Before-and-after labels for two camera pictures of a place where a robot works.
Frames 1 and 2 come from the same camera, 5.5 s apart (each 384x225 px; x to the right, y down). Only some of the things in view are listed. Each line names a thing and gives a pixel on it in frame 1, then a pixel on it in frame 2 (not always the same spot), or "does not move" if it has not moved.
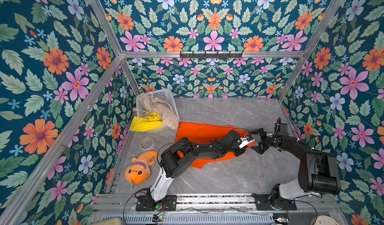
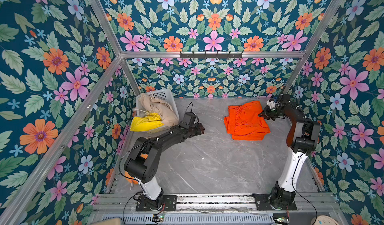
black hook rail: (210, 55) does not move
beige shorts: (168, 116) does not move
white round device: (324, 220) does not move
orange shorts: (201, 133) → (244, 123)
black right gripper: (262, 147) → (265, 112)
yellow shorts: (150, 121) does not move
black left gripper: (241, 150) → (200, 128)
